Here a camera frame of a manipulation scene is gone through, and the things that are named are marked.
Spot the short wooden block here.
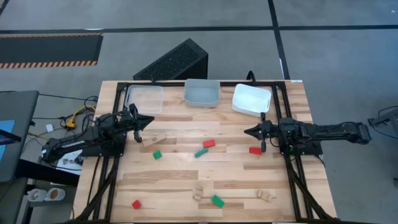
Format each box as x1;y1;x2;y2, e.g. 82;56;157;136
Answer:
256;189;274;202

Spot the yellow cable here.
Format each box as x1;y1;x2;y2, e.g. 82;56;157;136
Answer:
64;105;96;129

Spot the white printed paper sheet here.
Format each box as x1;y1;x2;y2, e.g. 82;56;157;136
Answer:
57;149;84;175

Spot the grey plastic bin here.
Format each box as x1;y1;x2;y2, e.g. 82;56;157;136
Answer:
183;78;221;109

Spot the black perforated box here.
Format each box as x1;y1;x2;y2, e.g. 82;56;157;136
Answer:
132;38;209;81

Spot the long wooden block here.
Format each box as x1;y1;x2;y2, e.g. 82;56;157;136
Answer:
142;133;168;147

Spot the white cup with brown drink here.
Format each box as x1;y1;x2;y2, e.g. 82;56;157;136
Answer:
46;187;67;202

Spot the clear plastic bin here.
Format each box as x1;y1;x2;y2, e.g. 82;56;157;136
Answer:
124;84;165;114

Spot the wooden arch block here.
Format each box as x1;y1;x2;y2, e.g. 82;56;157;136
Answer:
192;185;204;202

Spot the white plastic bin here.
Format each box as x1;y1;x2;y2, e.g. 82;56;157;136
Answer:
231;83;272;118

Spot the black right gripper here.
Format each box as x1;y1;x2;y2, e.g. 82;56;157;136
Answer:
244;112;280;152

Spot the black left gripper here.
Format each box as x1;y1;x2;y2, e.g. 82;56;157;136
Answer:
120;103;155;144

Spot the white empty cup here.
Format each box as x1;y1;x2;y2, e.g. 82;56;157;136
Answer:
27;188;48;203

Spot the black aluminium table frame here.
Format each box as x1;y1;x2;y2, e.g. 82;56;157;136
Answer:
73;80;336;223

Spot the green wedge block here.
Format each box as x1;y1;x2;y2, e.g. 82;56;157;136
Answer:
211;194;226;209

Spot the black hazard-striped floor mat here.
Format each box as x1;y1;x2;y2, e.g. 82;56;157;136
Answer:
0;32;104;69

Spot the blue screen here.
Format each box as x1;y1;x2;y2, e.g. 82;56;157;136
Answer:
0;119;16;162

